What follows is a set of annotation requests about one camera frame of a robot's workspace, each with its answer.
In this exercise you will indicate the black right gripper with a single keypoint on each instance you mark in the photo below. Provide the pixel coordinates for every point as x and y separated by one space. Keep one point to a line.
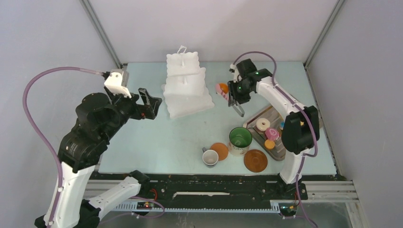
234 98

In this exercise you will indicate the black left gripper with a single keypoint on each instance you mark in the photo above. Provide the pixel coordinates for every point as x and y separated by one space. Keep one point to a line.
143 110

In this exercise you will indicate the pink-tipped metal tongs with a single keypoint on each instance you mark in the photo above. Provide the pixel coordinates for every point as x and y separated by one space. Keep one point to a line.
231 101

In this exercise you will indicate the orange glazed donut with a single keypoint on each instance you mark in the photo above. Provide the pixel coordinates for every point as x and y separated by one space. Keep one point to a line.
224 88

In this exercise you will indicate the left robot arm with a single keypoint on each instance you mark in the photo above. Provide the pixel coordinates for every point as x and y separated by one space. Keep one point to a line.
99 117

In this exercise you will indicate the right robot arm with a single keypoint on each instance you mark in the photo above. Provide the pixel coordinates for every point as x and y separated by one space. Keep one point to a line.
285 103

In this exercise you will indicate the white three-tier dessert stand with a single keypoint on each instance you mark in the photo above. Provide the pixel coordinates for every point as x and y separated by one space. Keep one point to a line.
185 91

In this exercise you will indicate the stainless steel tray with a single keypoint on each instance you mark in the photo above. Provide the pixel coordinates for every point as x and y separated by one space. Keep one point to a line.
296 135

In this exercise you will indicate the white glazed donut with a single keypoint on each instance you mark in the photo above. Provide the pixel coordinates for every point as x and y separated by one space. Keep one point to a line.
262 124

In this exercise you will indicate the large floral green-inside mug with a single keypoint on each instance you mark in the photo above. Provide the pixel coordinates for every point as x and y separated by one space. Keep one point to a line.
240 139

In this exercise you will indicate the round biscuit front left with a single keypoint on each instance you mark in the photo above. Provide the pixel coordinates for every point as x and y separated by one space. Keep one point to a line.
269 144

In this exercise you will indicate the small wooden coaster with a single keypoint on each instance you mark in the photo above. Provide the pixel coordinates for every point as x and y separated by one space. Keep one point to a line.
221 149

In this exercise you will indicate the large wooden coaster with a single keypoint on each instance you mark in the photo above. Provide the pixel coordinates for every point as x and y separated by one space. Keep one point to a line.
255 160

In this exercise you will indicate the small white grey cup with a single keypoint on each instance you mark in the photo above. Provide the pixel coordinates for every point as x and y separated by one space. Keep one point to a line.
210 157

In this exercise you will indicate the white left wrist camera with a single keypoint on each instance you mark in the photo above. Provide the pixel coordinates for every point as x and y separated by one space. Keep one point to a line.
116 82

